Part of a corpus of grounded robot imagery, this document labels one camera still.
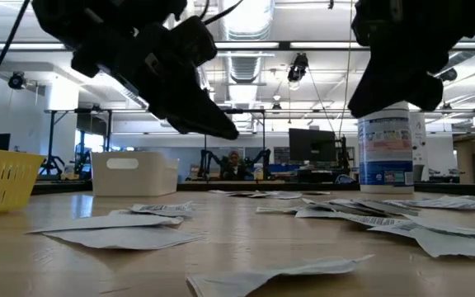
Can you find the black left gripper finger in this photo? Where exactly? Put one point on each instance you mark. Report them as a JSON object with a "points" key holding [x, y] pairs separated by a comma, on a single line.
{"points": [[171, 117], [204, 111]]}

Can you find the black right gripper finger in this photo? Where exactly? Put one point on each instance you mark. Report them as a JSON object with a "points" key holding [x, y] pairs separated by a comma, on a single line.
{"points": [[386, 97], [365, 90]]}

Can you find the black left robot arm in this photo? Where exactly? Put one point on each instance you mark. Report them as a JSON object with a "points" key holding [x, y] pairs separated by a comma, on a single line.
{"points": [[105, 16]]}

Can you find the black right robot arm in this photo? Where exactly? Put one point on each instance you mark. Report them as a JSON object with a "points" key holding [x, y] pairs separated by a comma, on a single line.
{"points": [[472, 16]]}

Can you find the white pillar with poster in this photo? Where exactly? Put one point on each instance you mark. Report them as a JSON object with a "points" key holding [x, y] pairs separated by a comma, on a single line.
{"points": [[419, 140]]}

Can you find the white disinfectant wipes canister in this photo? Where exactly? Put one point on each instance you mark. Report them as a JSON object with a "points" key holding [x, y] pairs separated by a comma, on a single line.
{"points": [[386, 156]]}

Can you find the person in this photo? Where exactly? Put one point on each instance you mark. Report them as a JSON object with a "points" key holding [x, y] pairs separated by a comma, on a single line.
{"points": [[234, 165]]}

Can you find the white light strip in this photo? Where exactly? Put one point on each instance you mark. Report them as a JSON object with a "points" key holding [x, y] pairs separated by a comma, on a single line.
{"points": [[324, 44], [19, 46], [472, 44], [245, 44]]}

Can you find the white plastic bin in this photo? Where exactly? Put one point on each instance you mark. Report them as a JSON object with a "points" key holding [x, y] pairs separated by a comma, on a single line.
{"points": [[134, 177]]}

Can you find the black computer monitor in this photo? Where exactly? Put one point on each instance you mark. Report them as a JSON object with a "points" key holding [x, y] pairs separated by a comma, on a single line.
{"points": [[311, 144]]}

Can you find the yellow spray bottle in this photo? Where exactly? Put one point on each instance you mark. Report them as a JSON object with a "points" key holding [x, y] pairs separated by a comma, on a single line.
{"points": [[258, 171]]}

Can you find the white square gauze packet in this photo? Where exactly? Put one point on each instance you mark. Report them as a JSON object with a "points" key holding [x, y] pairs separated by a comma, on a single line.
{"points": [[357, 205], [109, 222], [130, 238]]}

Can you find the long white bandage packet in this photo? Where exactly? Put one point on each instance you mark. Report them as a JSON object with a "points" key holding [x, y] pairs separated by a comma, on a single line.
{"points": [[443, 202]]}

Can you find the small crumpled white packet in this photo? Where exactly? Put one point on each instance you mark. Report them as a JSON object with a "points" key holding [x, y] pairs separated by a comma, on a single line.
{"points": [[262, 274]]}

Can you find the yellow plastic basket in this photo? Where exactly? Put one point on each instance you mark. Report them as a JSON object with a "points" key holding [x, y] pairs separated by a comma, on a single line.
{"points": [[2, 181]]}

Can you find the black ceiling camera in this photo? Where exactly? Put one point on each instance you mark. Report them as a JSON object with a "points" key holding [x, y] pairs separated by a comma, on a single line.
{"points": [[17, 80], [448, 74]]}

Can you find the silver ceiling air duct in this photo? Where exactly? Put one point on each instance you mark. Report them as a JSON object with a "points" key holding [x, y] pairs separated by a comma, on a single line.
{"points": [[243, 68]]}

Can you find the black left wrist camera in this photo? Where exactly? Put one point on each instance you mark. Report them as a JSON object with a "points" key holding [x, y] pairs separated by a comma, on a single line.
{"points": [[194, 41]]}

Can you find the black overhead camera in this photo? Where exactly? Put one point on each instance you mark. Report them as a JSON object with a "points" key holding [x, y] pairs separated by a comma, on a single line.
{"points": [[298, 68]]}

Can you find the black overhead frame bar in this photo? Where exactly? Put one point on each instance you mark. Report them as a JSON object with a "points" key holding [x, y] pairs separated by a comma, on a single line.
{"points": [[283, 45]]}

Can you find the black background workstation frame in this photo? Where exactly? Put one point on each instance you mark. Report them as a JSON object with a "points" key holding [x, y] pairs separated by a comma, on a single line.
{"points": [[50, 136]]}

